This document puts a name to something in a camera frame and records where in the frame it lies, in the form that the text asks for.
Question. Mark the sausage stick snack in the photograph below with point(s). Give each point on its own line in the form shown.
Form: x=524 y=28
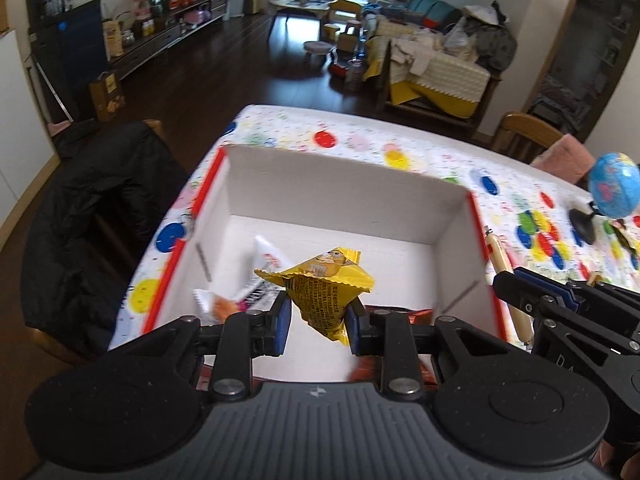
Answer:
x=504 y=285

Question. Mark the wooden chair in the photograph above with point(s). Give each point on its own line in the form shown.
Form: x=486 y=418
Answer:
x=523 y=137

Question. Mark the round white stool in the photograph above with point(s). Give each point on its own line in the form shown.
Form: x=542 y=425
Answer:
x=317 y=50

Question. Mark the blue desk globe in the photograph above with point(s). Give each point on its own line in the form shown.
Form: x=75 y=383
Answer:
x=614 y=187

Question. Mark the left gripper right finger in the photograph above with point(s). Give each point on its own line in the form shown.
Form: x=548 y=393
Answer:
x=385 y=347

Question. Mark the yellow snack packet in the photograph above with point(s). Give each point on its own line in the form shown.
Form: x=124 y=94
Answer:
x=322 y=287

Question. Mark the tv console cabinet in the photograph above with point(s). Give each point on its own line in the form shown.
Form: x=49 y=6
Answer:
x=175 y=26

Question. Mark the black jacket on chair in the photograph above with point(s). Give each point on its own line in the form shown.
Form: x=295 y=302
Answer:
x=91 y=230

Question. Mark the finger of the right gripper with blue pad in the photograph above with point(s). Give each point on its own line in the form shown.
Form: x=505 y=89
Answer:
x=533 y=286

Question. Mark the pink cushion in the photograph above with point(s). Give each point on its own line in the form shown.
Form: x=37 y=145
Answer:
x=566 y=159

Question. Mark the white snack packet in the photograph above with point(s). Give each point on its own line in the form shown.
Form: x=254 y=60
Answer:
x=255 y=295

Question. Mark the open olive snack bag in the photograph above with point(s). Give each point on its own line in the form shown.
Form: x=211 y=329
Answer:
x=619 y=230

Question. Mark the sofa with blankets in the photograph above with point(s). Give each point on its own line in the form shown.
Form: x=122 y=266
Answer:
x=425 y=72

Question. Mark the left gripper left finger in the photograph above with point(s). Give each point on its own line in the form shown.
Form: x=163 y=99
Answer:
x=240 y=340

